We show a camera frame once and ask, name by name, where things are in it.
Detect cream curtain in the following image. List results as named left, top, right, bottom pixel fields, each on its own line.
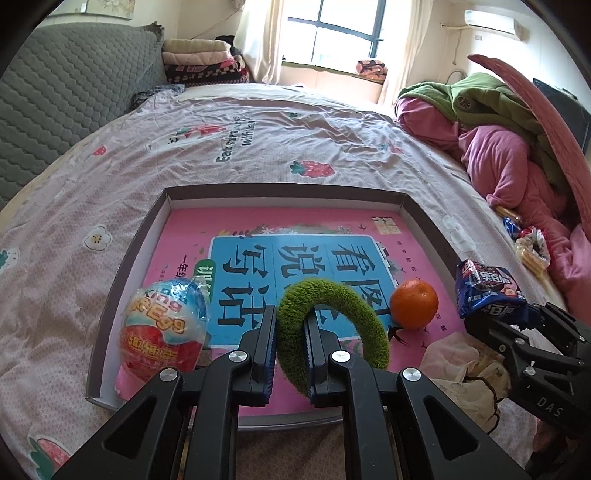
left=235, top=0, right=289, bottom=85
left=379, top=0, right=432, bottom=104

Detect dark patterned cloth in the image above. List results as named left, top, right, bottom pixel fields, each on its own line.
left=131, top=84, right=185, bottom=109

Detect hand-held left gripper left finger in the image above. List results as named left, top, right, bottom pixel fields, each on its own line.
left=53, top=305, right=278, bottom=480

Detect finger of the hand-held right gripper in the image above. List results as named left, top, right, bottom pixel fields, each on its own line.
left=464, top=315, right=579, bottom=376
left=531, top=302, right=591, bottom=357

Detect green blanket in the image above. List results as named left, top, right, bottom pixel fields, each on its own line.
left=397, top=74, right=568, bottom=185

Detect floral wall painting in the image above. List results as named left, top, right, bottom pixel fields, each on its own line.
left=60, top=0, right=134, bottom=21

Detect pink and blue book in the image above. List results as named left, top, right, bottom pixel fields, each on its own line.
left=113, top=205, right=467, bottom=418

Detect green fuzzy hair scrunchie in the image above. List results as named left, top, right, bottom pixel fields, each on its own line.
left=276, top=277, right=391, bottom=400

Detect beige folded blanket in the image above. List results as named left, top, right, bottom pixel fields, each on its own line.
left=163, top=38, right=232, bottom=54

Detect yellow wafer packet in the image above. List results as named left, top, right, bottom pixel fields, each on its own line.
left=515, top=244, right=550, bottom=278

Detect white air conditioner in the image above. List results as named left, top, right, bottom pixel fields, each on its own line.
left=464, top=9, right=525, bottom=40

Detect pink folded blanket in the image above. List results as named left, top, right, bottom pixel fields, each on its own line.
left=164, top=50, right=237, bottom=66

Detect grey quilted headboard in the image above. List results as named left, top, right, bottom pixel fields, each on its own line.
left=0, top=23, right=167, bottom=208

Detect snack wrappers near bedding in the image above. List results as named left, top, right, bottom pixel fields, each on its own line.
left=515, top=226, right=550, bottom=259

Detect dark-framed window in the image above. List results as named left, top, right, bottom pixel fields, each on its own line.
left=281, top=0, right=411, bottom=75

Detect magenta quilt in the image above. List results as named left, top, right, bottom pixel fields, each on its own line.
left=394, top=97, right=591, bottom=301

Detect beige drawstring pouch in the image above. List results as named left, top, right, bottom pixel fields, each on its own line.
left=418, top=332, right=511, bottom=435

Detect grey shallow cardboard box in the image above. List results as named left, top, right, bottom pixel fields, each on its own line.
left=85, top=182, right=467, bottom=432

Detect large mandarin orange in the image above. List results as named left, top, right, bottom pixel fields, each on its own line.
left=389, top=280, right=439, bottom=329

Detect floral cushion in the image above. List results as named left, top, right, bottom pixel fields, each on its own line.
left=355, top=59, right=387, bottom=84

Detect black checkered folded blanket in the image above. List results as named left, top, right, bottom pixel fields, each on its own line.
left=165, top=62, right=250, bottom=85

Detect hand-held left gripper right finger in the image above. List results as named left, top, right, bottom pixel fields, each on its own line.
left=304, top=310, right=529, bottom=480

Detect dusty pink quilted cover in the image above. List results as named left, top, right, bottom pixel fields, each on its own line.
left=467, top=54, right=591, bottom=222

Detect blue-topped toy egg packet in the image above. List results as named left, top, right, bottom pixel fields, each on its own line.
left=119, top=277, right=211, bottom=372

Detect blue cookie packet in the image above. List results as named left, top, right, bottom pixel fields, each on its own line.
left=455, top=259, right=527, bottom=319

